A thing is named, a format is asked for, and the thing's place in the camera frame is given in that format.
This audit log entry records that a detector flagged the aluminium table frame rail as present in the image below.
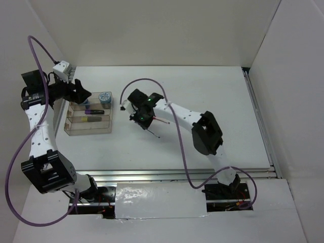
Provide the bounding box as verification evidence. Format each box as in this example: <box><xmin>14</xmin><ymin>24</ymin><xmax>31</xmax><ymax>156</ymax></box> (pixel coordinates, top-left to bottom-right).
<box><xmin>38</xmin><ymin>67</ymin><xmax>279</xmax><ymax>184</ymax></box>

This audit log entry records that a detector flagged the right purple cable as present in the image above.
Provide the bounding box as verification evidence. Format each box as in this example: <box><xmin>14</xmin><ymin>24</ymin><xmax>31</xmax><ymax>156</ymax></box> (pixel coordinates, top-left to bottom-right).
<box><xmin>120</xmin><ymin>78</ymin><xmax>259</xmax><ymax>210</ymax></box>

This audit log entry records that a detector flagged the red pen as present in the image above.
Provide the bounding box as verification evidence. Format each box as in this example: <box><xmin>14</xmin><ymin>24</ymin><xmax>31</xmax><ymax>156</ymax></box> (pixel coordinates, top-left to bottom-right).
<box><xmin>153</xmin><ymin>117</ymin><xmax>170</xmax><ymax>124</ymax></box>

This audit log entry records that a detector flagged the white foil front cover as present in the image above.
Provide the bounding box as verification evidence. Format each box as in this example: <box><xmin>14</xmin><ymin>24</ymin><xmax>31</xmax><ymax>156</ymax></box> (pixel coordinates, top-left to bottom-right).
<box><xmin>115</xmin><ymin>182</ymin><xmax>208</xmax><ymax>219</ymax></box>

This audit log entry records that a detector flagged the yellow highlighter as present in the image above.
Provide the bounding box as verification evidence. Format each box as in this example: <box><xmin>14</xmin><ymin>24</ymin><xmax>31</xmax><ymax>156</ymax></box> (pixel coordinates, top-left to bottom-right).
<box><xmin>81</xmin><ymin>116</ymin><xmax>102</xmax><ymax>123</ymax></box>

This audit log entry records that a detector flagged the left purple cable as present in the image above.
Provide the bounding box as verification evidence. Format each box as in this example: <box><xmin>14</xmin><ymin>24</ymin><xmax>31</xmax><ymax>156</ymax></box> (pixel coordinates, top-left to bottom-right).
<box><xmin>5</xmin><ymin>35</ymin><xmax>80</xmax><ymax>226</ymax></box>

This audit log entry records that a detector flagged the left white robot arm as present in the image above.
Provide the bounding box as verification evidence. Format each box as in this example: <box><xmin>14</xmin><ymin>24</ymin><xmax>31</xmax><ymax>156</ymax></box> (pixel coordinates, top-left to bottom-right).
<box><xmin>21</xmin><ymin>70</ymin><xmax>100</xmax><ymax>202</ymax></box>

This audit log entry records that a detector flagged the purple cable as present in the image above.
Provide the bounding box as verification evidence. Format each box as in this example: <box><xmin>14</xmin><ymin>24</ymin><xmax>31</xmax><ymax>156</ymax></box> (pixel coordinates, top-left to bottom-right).
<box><xmin>120</xmin><ymin>78</ymin><xmax>259</xmax><ymax>210</ymax></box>
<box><xmin>5</xmin><ymin>35</ymin><xmax>80</xmax><ymax>226</ymax></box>

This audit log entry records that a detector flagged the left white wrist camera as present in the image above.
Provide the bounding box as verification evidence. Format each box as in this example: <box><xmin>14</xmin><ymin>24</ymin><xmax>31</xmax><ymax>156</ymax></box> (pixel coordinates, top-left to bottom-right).
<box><xmin>53</xmin><ymin>61</ymin><xmax>76</xmax><ymax>83</ymax></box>

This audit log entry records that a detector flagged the purple highlighter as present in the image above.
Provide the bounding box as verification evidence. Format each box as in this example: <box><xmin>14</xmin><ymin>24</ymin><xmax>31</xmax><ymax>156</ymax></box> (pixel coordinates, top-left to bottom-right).
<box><xmin>85</xmin><ymin>109</ymin><xmax>105</xmax><ymax>115</ymax></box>

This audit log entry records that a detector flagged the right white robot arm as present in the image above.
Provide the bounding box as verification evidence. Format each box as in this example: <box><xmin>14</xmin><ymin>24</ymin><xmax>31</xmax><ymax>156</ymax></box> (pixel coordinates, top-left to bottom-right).
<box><xmin>120</xmin><ymin>89</ymin><xmax>240</xmax><ymax>198</ymax></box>

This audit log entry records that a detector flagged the clear tiered organizer tray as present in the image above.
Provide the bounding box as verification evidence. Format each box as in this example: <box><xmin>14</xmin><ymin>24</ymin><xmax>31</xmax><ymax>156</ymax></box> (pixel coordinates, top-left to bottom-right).
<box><xmin>63</xmin><ymin>91</ymin><xmax>113</xmax><ymax>136</ymax></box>

